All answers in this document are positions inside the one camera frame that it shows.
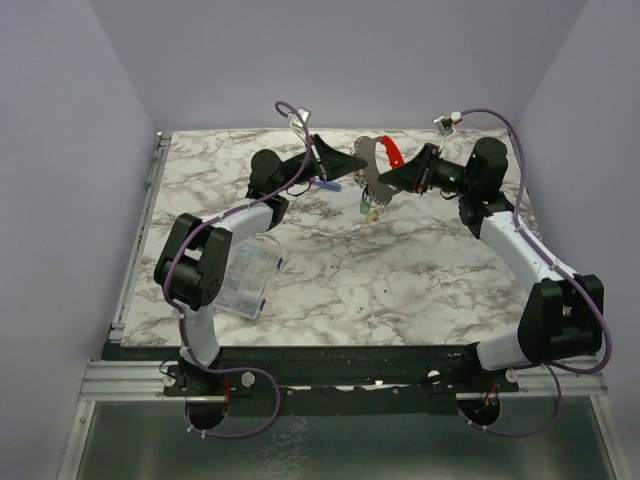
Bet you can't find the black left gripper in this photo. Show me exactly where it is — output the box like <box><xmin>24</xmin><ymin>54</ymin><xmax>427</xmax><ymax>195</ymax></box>
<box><xmin>275</xmin><ymin>133</ymin><xmax>365</xmax><ymax>194</ymax></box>

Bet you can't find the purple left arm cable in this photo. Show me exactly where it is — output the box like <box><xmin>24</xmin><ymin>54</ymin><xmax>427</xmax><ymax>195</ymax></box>
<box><xmin>162</xmin><ymin>101</ymin><xmax>321</xmax><ymax>441</ymax></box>

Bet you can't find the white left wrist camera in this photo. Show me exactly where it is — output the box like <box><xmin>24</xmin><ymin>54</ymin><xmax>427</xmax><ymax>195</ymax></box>
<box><xmin>287</xmin><ymin>108</ymin><xmax>311</xmax><ymax>139</ymax></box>

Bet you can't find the aluminium left side rail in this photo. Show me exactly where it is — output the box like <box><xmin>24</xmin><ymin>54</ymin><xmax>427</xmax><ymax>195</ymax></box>
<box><xmin>108</xmin><ymin>131</ymin><xmax>173</xmax><ymax>343</ymax></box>

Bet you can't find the yellow key tag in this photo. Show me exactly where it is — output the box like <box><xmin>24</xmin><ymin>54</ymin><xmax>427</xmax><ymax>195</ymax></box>
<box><xmin>365</xmin><ymin>211</ymin><xmax>379</xmax><ymax>224</ymax></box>

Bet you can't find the aluminium front rail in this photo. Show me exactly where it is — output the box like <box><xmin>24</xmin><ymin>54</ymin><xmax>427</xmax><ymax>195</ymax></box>
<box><xmin>79</xmin><ymin>360</ymin><xmax>608</xmax><ymax>402</ymax></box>

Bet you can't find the green key tag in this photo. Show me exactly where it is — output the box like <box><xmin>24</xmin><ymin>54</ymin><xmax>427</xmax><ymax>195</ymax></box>
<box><xmin>359</xmin><ymin>200</ymin><xmax>372</xmax><ymax>215</ymax></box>

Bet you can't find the clear plastic screw organizer box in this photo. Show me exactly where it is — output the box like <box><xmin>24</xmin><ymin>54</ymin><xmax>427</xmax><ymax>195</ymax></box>
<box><xmin>213</xmin><ymin>239</ymin><xmax>284</xmax><ymax>320</ymax></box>

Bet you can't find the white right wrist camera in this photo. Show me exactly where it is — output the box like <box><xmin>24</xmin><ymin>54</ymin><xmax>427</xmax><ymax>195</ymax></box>
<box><xmin>433</xmin><ymin>111</ymin><xmax>463</xmax><ymax>146</ymax></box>

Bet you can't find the blue red screwdriver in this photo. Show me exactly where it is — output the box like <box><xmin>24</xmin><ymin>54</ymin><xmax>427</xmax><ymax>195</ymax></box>
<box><xmin>311</xmin><ymin>179</ymin><xmax>342</xmax><ymax>192</ymax></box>

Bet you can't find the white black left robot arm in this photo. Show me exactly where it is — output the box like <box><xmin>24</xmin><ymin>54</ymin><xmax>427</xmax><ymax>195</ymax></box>
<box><xmin>154</xmin><ymin>135</ymin><xmax>367</xmax><ymax>395</ymax></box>

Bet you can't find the aluminium rail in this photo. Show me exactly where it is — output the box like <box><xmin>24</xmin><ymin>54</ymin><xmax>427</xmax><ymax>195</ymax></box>
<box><xmin>79</xmin><ymin>360</ymin><xmax>608</xmax><ymax>402</ymax></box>
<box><xmin>108</xmin><ymin>131</ymin><xmax>173</xmax><ymax>343</ymax></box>

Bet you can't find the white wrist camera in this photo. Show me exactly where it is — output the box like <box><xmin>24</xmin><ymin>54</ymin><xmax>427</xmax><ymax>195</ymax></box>
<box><xmin>287</xmin><ymin>108</ymin><xmax>311</xmax><ymax>139</ymax></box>
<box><xmin>433</xmin><ymin>111</ymin><xmax>463</xmax><ymax>146</ymax></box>

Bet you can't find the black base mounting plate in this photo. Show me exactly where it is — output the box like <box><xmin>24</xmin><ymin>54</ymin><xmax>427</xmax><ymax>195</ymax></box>
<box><xmin>101</xmin><ymin>343</ymin><xmax>517</xmax><ymax>424</ymax></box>

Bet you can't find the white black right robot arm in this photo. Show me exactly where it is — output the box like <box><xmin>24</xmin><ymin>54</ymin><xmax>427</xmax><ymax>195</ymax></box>
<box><xmin>378</xmin><ymin>137</ymin><xmax>604</xmax><ymax>391</ymax></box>

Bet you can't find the grey key organizer red handle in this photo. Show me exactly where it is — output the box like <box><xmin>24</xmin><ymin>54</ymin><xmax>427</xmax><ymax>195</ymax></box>
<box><xmin>353</xmin><ymin>135</ymin><xmax>404</xmax><ymax>205</ymax></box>

